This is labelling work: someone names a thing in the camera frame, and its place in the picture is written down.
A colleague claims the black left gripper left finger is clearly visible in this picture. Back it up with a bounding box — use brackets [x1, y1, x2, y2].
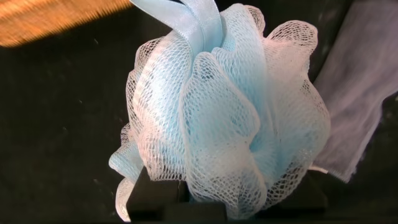
[126, 166, 190, 222]

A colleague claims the wicker basket with household items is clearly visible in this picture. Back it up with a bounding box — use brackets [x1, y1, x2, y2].
[0, 0, 134, 48]

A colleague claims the grey folded towel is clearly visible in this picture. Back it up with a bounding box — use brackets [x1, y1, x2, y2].
[312, 0, 398, 184]

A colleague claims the light blue bath loofah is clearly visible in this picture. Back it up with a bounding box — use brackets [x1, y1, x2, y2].
[108, 0, 331, 222]

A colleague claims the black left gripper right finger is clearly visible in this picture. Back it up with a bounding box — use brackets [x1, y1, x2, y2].
[256, 170, 329, 218]

